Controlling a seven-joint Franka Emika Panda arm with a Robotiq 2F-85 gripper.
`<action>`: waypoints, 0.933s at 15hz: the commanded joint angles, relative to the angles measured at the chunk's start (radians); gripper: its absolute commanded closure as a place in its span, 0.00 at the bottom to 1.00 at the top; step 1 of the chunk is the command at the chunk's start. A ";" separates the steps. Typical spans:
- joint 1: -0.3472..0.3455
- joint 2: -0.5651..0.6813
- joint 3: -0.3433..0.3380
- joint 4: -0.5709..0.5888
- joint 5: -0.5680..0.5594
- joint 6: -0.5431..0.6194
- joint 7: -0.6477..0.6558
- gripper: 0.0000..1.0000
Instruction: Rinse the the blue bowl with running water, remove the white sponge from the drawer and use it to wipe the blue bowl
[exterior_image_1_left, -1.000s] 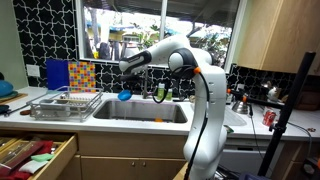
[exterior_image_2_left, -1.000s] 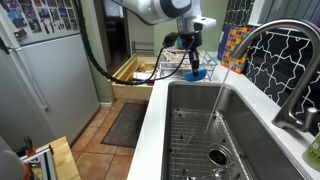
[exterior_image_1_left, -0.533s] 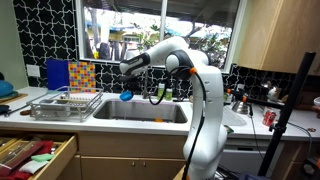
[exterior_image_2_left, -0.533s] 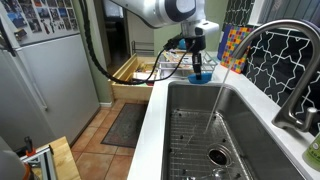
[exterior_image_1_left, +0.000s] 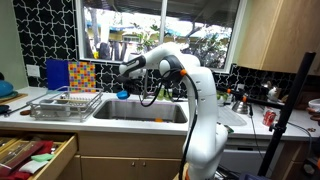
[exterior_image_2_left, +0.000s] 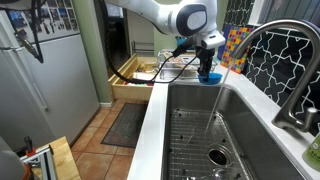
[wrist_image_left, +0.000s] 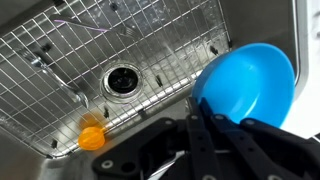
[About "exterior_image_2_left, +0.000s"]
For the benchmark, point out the red clamp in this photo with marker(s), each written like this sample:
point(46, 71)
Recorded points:
point(29, 146)

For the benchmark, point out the patterned floor rug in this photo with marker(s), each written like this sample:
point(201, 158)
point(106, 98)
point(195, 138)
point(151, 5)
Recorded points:
point(125, 125)

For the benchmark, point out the colourful checkered cutting board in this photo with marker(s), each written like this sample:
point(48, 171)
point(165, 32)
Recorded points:
point(235, 50)

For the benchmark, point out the blue cutting board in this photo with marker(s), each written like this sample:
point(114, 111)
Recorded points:
point(222, 40)

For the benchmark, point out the fridge photo collage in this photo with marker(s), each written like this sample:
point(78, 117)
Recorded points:
point(56, 16)

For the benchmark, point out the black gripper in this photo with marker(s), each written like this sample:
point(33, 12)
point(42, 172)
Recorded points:
point(205, 57)

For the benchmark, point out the metal spoon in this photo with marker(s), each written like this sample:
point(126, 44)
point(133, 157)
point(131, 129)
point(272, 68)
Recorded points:
point(220, 173)

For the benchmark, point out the short green soap bottle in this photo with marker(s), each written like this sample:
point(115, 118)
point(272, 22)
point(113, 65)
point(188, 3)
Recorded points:
point(313, 153)

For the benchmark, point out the white framed window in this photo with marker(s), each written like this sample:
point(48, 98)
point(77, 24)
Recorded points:
point(283, 10)

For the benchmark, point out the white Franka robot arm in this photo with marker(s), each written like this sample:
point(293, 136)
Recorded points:
point(160, 13)

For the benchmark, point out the open wooden drawer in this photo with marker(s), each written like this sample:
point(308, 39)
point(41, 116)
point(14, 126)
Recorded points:
point(130, 90)

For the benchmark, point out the curved steel faucet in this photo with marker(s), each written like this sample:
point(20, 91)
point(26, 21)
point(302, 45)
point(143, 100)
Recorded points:
point(300, 83)

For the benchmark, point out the aluminium extrusion frame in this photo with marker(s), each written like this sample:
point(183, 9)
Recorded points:
point(45, 160)

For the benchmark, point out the wooden cart top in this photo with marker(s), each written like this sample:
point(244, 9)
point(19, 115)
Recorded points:
point(65, 160)

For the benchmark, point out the stainless steel sink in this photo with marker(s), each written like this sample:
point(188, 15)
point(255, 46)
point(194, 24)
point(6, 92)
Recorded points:
point(246, 116)

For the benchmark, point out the grey refrigerator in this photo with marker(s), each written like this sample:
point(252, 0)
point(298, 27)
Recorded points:
point(50, 93)

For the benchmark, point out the blue plastic bowl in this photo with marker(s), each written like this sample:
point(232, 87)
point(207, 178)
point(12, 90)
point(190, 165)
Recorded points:
point(215, 78)

